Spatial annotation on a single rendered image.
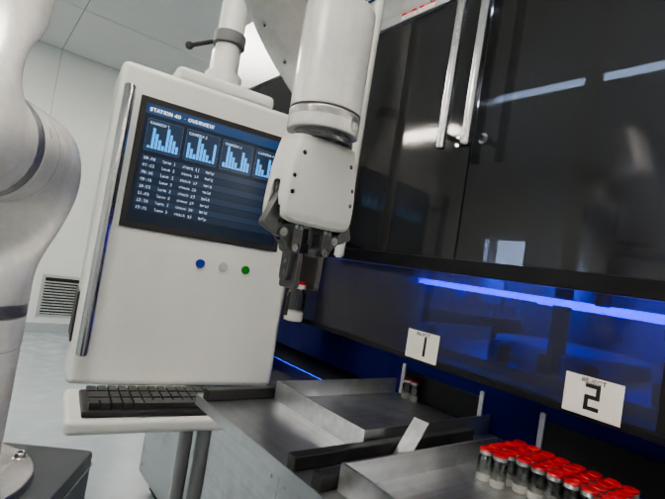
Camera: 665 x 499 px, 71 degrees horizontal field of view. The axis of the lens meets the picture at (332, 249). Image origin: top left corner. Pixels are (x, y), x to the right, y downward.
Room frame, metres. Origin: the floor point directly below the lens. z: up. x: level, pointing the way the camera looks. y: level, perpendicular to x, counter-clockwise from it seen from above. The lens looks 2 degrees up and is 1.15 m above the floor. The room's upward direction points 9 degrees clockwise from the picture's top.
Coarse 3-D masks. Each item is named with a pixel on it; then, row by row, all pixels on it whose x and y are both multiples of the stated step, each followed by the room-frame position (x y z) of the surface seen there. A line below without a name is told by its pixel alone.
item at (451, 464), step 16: (432, 448) 0.69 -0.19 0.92; (448, 448) 0.71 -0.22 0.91; (464, 448) 0.74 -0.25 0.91; (352, 464) 0.59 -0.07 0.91; (368, 464) 0.61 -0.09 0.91; (384, 464) 0.63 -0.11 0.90; (400, 464) 0.65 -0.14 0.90; (416, 464) 0.67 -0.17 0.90; (432, 464) 0.69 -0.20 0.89; (448, 464) 0.72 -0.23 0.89; (464, 464) 0.74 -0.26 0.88; (352, 480) 0.57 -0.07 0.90; (368, 480) 0.55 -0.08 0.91; (384, 480) 0.63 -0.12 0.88; (400, 480) 0.64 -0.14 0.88; (416, 480) 0.65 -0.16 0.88; (432, 480) 0.66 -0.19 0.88; (448, 480) 0.67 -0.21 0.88; (464, 480) 0.68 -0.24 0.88; (352, 496) 0.56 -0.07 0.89; (368, 496) 0.54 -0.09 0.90; (384, 496) 0.53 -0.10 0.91; (400, 496) 0.59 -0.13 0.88; (416, 496) 0.60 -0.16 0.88; (432, 496) 0.61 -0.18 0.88; (448, 496) 0.62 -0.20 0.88; (464, 496) 0.62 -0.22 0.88; (480, 496) 0.63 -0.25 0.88; (496, 496) 0.64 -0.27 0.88; (512, 496) 0.65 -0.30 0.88
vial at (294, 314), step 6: (300, 288) 0.53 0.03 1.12; (306, 288) 0.54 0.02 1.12; (288, 294) 0.53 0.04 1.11; (294, 294) 0.53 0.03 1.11; (300, 294) 0.53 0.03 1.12; (294, 300) 0.53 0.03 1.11; (300, 300) 0.53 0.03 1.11; (294, 306) 0.53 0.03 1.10; (300, 306) 0.53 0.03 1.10; (288, 312) 0.53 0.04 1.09; (294, 312) 0.53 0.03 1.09; (300, 312) 0.53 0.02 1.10; (288, 318) 0.53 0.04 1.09; (294, 318) 0.53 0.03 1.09; (300, 318) 0.53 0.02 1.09
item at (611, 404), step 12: (576, 384) 0.73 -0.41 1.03; (600, 384) 0.71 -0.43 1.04; (612, 384) 0.69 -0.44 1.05; (564, 396) 0.74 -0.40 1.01; (576, 396) 0.73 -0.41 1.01; (600, 396) 0.70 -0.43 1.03; (612, 396) 0.69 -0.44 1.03; (564, 408) 0.74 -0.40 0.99; (576, 408) 0.73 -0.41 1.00; (600, 408) 0.70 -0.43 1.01; (612, 408) 0.69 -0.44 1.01; (600, 420) 0.70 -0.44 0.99; (612, 420) 0.69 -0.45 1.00
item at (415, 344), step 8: (408, 336) 1.01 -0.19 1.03; (416, 336) 1.00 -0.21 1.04; (424, 336) 0.98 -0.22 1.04; (432, 336) 0.96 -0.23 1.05; (408, 344) 1.01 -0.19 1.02; (416, 344) 0.99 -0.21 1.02; (432, 344) 0.96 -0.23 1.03; (408, 352) 1.01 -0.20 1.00; (416, 352) 0.99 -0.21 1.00; (432, 352) 0.96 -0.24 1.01; (424, 360) 0.97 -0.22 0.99; (432, 360) 0.95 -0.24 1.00
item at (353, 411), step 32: (288, 384) 0.94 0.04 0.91; (320, 384) 0.99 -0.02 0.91; (352, 384) 1.04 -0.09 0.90; (384, 384) 1.11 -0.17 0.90; (320, 416) 0.81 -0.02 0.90; (352, 416) 0.89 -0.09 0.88; (384, 416) 0.92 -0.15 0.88; (416, 416) 0.95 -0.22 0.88; (448, 416) 0.99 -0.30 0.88; (480, 416) 0.91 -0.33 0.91
